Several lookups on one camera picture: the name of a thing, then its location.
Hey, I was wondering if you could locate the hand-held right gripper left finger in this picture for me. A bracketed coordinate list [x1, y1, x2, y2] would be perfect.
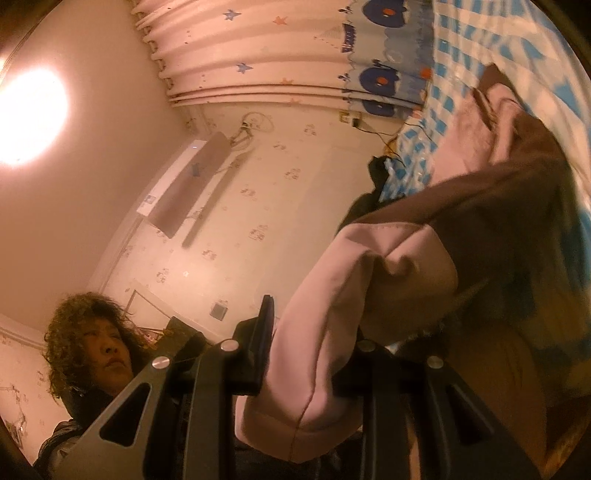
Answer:
[55, 294, 278, 480]

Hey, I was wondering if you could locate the coiled wall cable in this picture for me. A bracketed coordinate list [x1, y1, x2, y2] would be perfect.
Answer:
[232, 111, 274, 146]

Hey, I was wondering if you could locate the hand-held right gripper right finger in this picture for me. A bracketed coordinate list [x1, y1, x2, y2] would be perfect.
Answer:
[332, 339, 542, 480]

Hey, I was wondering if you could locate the whale print curtain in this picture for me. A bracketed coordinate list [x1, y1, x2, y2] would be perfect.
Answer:
[131, 0, 435, 117]

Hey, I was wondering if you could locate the black garment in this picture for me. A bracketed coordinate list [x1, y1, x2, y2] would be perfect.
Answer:
[368, 156, 394, 204]

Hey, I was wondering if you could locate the ceiling lamp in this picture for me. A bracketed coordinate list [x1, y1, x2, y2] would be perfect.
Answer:
[0, 60, 71, 168]

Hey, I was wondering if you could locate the black charger cable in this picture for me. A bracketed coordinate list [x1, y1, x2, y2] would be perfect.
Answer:
[360, 119, 419, 163]

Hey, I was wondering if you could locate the person's head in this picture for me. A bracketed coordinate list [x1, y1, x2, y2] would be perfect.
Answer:
[44, 291, 154, 403]

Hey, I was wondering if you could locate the pink and brown jacket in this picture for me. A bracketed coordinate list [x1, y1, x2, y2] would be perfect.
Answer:
[233, 65, 591, 480]

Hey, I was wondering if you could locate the black puffy jacket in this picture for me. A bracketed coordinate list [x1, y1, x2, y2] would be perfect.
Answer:
[341, 193, 385, 232]

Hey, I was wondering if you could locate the person's dark jacket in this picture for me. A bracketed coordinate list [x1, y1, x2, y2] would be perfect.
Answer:
[33, 387, 139, 480]

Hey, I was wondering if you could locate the wall air conditioner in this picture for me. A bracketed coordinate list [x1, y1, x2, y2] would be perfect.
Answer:
[137, 131, 230, 239]

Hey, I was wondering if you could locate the blue white checkered bed cover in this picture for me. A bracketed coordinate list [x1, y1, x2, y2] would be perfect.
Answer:
[379, 0, 591, 206]

